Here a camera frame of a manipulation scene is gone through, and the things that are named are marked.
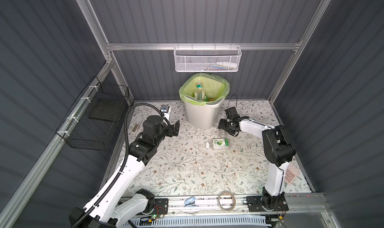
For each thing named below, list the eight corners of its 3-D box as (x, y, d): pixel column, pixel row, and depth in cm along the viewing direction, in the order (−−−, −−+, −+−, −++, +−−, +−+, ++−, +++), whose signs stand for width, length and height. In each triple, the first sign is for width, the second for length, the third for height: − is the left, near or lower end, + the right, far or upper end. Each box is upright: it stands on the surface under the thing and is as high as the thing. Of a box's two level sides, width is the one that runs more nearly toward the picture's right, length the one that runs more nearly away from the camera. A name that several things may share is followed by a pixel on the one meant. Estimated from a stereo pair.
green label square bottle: (210, 150, 95) (211, 147, 92) (210, 141, 99) (210, 138, 96) (229, 150, 95) (230, 147, 92) (228, 141, 99) (229, 138, 96)
